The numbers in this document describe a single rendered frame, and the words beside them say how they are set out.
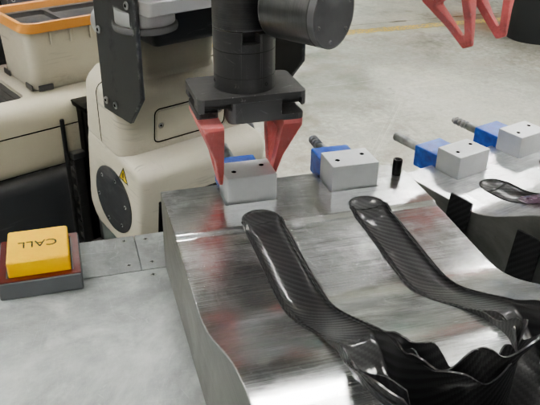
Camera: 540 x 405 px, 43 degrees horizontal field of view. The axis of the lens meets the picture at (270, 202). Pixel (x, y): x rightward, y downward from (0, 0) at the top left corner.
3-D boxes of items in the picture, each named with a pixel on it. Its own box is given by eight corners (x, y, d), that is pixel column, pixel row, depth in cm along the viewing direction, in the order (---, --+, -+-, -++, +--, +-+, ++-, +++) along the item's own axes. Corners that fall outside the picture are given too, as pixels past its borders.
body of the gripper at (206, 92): (306, 109, 64) (309, 30, 61) (198, 120, 62) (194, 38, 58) (284, 87, 70) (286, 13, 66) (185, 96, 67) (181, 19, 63)
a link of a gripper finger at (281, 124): (302, 187, 68) (304, 97, 63) (231, 197, 66) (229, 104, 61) (281, 159, 74) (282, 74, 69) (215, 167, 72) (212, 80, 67)
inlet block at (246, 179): (202, 170, 79) (199, 127, 77) (243, 165, 81) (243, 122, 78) (227, 227, 68) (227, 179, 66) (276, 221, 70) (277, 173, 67)
